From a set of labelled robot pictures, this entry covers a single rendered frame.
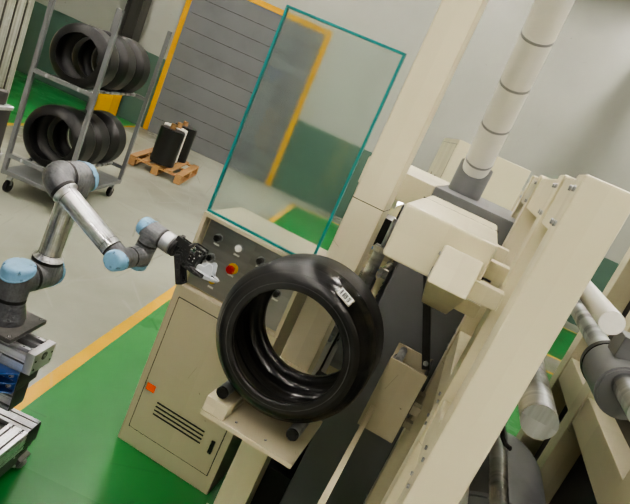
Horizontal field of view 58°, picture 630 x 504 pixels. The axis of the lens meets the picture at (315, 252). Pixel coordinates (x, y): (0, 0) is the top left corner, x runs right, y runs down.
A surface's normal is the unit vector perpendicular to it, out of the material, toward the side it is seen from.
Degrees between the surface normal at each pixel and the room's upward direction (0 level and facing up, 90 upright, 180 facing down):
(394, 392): 90
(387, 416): 90
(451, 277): 72
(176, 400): 90
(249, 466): 90
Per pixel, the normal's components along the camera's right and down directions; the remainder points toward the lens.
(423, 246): -0.30, 0.13
